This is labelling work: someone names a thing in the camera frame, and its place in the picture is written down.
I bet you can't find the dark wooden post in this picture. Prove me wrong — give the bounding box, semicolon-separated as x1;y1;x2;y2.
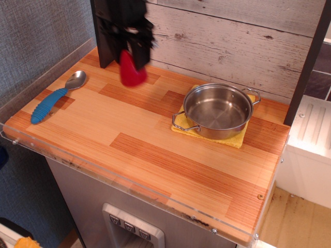
283;0;330;126
90;0;119;68

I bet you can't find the stainless steel pot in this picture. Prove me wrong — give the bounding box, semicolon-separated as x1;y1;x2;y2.
172;82;261;140

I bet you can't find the white toy sink unit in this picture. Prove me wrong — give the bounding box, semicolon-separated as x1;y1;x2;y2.
275;38;331;209

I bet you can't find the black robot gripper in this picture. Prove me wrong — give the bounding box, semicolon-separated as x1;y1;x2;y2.
98;1;155;70

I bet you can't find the dark wooden left post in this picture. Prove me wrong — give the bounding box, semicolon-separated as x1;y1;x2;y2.
90;0;119;68

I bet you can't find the red plastic strawberry toy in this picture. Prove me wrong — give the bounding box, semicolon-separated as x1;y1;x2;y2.
119;50;147;87

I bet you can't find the clear acrylic edge guard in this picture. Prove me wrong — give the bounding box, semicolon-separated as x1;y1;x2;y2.
4;118;290;247

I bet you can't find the yellow object bottom left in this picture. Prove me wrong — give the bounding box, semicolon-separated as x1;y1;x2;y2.
14;237;41;248

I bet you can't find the blue handled metal spoon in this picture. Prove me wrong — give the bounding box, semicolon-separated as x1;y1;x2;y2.
31;70;87;124

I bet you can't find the yellow sponge cloth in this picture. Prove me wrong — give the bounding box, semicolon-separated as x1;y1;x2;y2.
170;84;256;149

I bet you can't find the grey toy fridge cabinet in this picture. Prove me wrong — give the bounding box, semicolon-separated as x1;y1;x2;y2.
47;159;236;247

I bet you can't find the silver water dispenser panel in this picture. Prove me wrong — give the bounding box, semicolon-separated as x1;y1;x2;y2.
102;203;166;247

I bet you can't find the dark wooden right post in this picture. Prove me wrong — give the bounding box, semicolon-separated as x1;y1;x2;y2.
283;0;330;126

